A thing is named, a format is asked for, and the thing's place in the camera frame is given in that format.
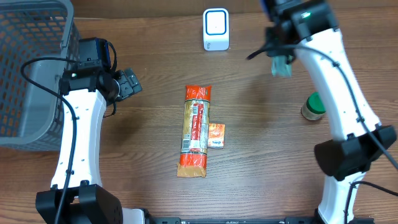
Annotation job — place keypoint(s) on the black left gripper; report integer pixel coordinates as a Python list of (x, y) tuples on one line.
[(129, 84)]

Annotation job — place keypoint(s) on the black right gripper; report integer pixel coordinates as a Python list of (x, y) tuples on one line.
[(268, 38)]

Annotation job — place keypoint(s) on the teal wet wipes pack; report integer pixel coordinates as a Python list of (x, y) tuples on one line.
[(281, 66)]

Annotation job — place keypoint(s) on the green lid jar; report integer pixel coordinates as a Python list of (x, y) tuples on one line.
[(313, 109)]

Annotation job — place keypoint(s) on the red orange snack bag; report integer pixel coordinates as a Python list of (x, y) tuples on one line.
[(194, 148)]

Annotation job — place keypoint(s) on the orange tissue pack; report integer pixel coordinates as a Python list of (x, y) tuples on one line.
[(216, 136)]

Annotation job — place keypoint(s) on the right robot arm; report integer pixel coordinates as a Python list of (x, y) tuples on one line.
[(308, 31)]

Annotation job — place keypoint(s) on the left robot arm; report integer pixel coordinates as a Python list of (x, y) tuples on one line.
[(76, 193)]

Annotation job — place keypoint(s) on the white barcode scanner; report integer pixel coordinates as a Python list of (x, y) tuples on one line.
[(216, 29)]

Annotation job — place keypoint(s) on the grey plastic shopping basket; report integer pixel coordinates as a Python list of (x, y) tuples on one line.
[(37, 38)]

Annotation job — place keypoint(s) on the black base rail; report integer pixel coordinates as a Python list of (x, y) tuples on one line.
[(287, 220)]

